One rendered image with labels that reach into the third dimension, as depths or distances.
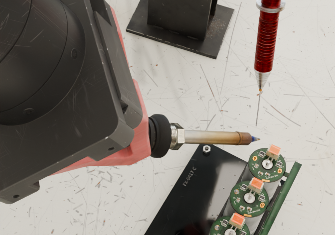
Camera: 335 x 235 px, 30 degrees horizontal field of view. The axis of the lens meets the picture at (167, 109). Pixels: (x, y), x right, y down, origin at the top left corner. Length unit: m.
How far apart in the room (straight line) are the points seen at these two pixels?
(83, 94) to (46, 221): 0.22
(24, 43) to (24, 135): 0.04
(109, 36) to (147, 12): 0.29
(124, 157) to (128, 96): 0.08
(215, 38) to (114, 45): 0.28
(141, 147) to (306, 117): 0.23
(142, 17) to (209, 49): 0.07
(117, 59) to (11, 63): 0.05
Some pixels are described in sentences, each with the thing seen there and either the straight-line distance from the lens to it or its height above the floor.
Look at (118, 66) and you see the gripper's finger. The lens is 0.26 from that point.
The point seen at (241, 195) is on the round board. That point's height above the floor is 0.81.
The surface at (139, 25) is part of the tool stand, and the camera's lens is 0.55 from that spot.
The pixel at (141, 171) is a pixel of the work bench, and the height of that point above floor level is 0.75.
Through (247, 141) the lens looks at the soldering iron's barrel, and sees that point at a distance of 0.38.
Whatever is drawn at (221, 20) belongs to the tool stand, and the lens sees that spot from 0.56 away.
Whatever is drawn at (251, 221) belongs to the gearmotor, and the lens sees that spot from 0.41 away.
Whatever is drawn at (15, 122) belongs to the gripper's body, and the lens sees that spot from 0.26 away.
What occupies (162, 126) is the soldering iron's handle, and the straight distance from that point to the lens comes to 0.34.
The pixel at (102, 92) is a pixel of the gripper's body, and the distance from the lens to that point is 0.24.
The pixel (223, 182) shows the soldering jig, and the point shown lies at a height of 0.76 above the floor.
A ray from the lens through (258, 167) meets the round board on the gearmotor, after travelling 0.41.
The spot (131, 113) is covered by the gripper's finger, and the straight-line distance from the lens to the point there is 0.25.
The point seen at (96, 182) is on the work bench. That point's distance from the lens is 0.47.
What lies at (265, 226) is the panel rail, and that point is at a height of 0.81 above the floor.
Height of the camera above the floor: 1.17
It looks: 57 degrees down
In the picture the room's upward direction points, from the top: 7 degrees clockwise
